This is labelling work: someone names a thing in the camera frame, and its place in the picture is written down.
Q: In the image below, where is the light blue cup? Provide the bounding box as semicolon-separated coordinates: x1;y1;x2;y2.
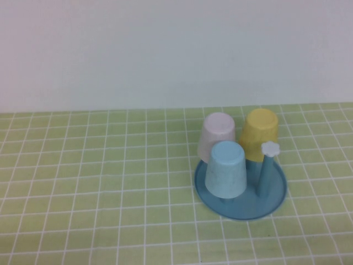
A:
204;140;248;199

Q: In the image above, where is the pale pink cup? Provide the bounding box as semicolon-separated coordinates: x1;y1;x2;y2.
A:
197;112;237;163

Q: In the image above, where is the yellow cup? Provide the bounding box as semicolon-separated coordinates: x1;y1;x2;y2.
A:
238;108;279;163

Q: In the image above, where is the blue cup stand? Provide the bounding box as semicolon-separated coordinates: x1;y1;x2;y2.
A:
194;141;287;221

